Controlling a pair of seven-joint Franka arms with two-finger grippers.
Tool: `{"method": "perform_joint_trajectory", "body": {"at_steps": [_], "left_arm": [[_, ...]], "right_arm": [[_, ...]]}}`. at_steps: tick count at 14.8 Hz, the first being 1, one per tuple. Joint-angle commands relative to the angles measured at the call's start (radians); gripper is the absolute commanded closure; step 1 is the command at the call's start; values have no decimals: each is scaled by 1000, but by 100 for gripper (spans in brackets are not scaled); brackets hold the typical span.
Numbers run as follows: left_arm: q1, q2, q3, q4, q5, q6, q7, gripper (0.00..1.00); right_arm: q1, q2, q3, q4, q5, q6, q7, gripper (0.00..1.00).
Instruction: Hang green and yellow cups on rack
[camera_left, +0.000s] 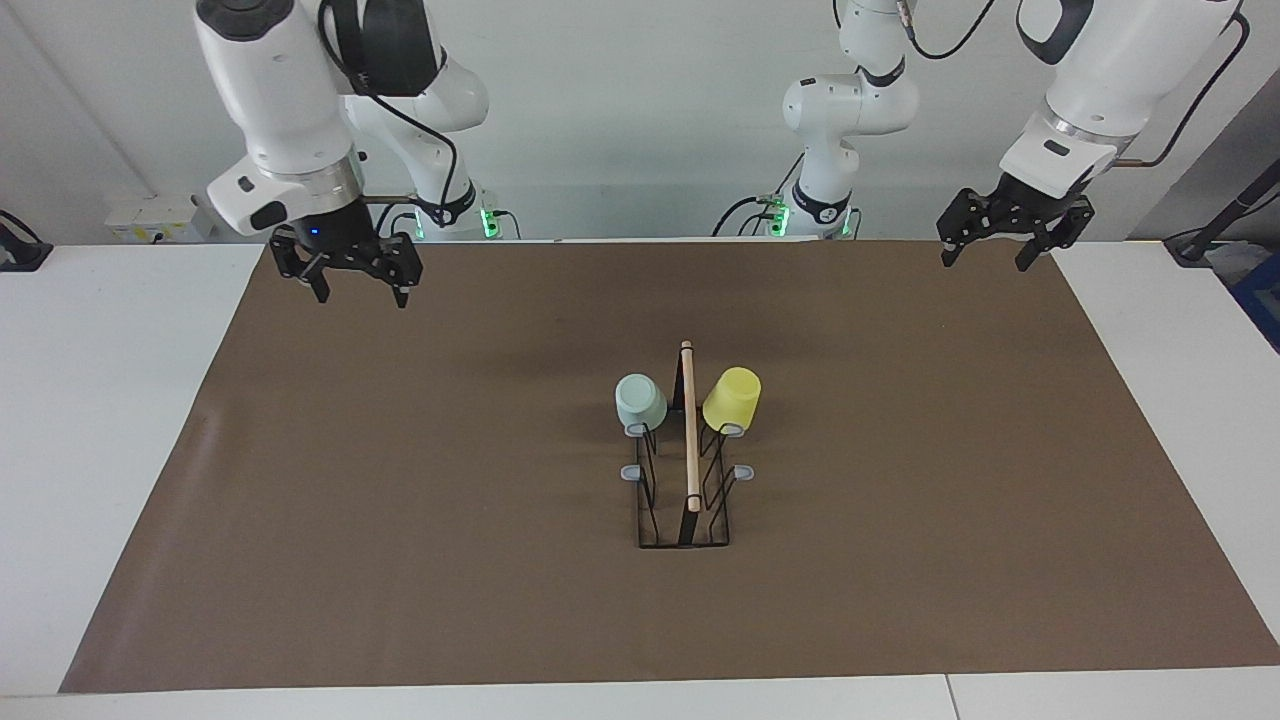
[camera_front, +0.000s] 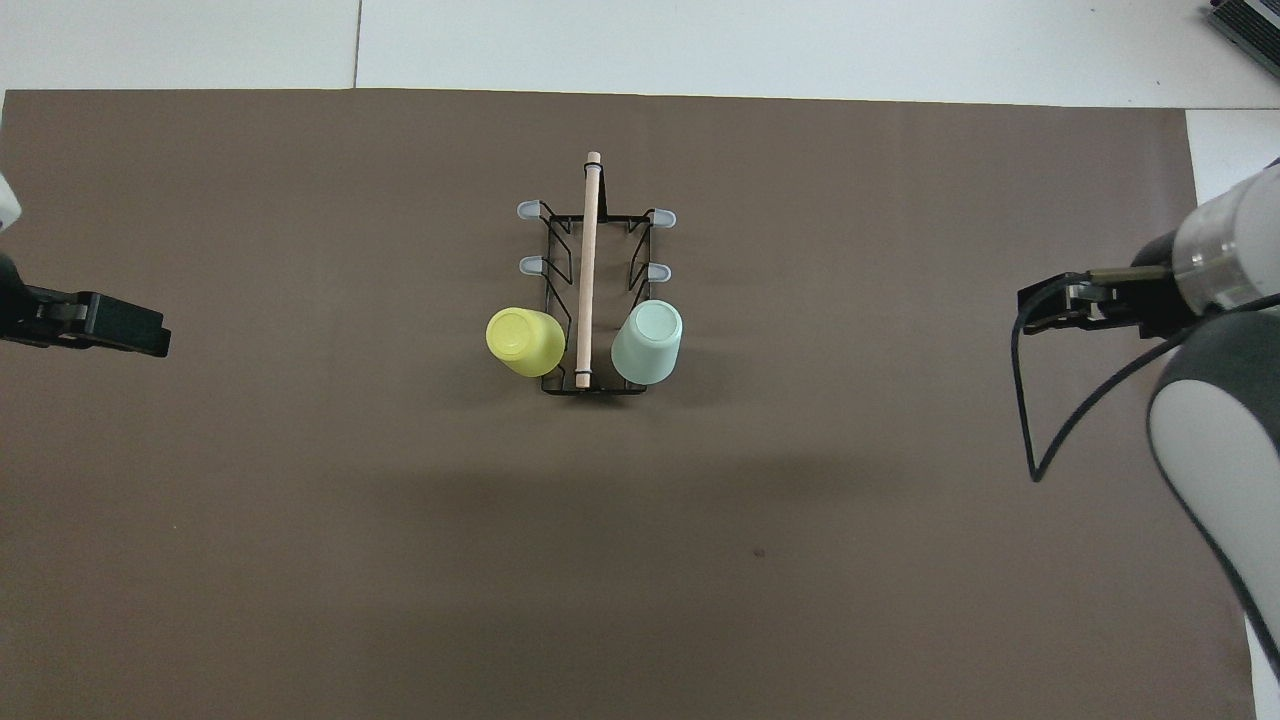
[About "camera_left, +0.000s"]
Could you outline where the black table clamp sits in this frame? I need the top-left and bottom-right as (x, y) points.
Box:
(0, 208), (54, 274)

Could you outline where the yellow plastic cup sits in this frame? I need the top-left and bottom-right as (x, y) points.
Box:
(701, 366), (763, 435)

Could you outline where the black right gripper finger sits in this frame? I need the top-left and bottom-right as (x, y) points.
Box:
(269, 228), (333, 305)
(362, 234), (424, 310)

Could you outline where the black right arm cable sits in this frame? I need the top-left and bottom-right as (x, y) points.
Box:
(318, 0), (463, 227)

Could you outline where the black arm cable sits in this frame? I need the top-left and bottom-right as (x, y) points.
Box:
(318, 0), (463, 227)
(900, 0), (1252, 170)

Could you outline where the brown table mat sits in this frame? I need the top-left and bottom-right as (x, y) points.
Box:
(58, 238), (1280, 695)

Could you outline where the black wire cup rack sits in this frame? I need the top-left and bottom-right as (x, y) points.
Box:
(619, 340), (757, 550)

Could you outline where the light green plastic cup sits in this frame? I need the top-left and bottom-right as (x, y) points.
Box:
(613, 373), (669, 432)

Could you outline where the white wall power box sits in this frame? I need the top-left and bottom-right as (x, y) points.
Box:
(104, 196), (198, 244)

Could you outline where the black stand pole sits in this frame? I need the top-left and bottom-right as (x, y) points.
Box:
(1163, 163), (1280, 268)

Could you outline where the blue crate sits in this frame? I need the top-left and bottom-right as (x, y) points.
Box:
(1228, 250), (1280, 353)

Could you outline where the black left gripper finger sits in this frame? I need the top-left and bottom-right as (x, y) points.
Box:
(1014, 195), (1097, 274)
(936, 187), (1003, 268)

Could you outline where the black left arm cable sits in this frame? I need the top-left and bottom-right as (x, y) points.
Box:
(900, 0), (1252, 170)

